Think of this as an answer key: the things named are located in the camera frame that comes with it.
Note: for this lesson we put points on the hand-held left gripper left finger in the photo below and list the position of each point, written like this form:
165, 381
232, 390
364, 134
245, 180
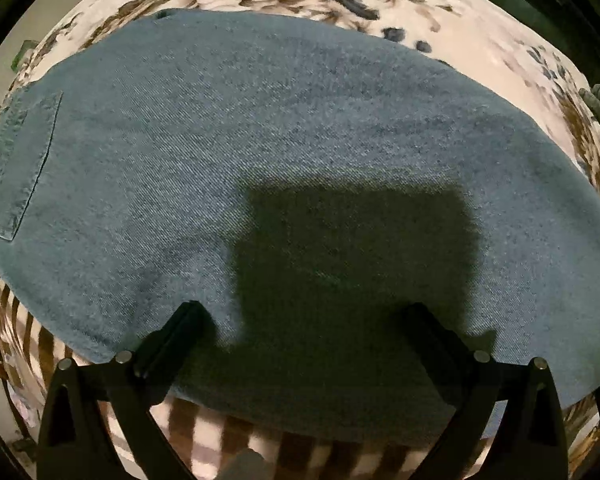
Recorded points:
180, 330

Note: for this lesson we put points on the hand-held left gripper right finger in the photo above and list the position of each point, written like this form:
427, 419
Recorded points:
425, 335

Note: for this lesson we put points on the blue denim pants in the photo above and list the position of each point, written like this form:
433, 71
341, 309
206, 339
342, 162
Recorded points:
280, 135

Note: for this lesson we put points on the floral printed blanket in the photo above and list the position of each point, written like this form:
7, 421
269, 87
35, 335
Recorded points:
480, 40

